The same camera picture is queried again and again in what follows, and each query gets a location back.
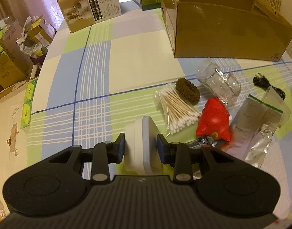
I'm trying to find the open box of clutter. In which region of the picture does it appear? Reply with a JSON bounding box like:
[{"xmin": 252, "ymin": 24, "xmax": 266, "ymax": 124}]
[{"xmin": 16, "ymin": 15, "xmax": 56, "ymax": 66}]

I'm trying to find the white appliance product box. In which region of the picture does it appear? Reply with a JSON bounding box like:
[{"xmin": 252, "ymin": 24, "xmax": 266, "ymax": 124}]
[{"xmin": 57, "ymin": 0, "xmax": 122, "ymax": 33}]

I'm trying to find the white square container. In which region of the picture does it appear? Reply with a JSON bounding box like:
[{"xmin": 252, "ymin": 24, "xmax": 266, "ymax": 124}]
[{"xmin": 124, "ymin": 116, "xmax": 163, "ymax": 176}]

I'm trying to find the brown cardboard box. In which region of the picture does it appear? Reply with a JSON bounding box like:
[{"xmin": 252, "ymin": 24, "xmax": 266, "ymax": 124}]
[{"xmin": 161, "ymin": 0, "xmax": 292, "ymax": 61}]

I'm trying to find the black toy car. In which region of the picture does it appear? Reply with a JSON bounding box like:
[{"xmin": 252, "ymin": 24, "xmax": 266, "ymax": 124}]
[{"xmin": 186, "ymin": 136, "xmax": 216, "ymax": 149}]

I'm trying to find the black usb cable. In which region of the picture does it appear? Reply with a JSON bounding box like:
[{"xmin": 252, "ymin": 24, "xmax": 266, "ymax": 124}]
[{"xmin": 252, "ymin": 73, "xmax": 286, "ymax": 100}]

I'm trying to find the brown knitted hair scrunchie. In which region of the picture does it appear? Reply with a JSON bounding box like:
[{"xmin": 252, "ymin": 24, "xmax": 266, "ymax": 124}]
[{"xmin": 176, "ymin": 78, "xmax": 200, "ymax": 105}]

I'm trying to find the brown cardboard carton left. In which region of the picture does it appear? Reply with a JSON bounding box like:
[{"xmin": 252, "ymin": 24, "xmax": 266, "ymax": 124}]
[{"xmin": 0, "ymin": 20, "xmax": 34, "ymax": 88}]

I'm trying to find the bag of cotton swabs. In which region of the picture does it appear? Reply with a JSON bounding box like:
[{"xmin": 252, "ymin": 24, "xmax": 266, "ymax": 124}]
[{"xmin": 154, "ymin": 83, "xmax": 201, "ymax": 134}]

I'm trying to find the green tissue pack stack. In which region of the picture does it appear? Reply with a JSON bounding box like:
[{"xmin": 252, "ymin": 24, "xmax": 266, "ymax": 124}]
[{"xmin": 21, "ymin": 77, "xmax": 38, "ymax": 131}]

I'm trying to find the red toy figure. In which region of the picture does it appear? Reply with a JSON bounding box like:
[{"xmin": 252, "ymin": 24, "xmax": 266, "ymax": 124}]
[{"xmin": 195, "ymin": 97, "xmax": 231, "ymax": 142}]

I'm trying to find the silver foil pouch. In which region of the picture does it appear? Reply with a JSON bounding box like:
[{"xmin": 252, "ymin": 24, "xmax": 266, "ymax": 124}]
[{"xmin": 217, "ymin": 86, "xmax": 290, "ymax": 168}]

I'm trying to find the clear plastic bag with clips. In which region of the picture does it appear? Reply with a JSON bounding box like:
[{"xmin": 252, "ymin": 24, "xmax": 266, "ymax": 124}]
[{"xmin": 196, "ymin": 58, "xmax": 241, "ymax": 107}]

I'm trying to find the checkered bed sheet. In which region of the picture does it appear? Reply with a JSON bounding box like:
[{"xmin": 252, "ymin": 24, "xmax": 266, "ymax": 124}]
[{"xmin": 27, "ymin": 2, "xmax": 292, "ymax": 217}]

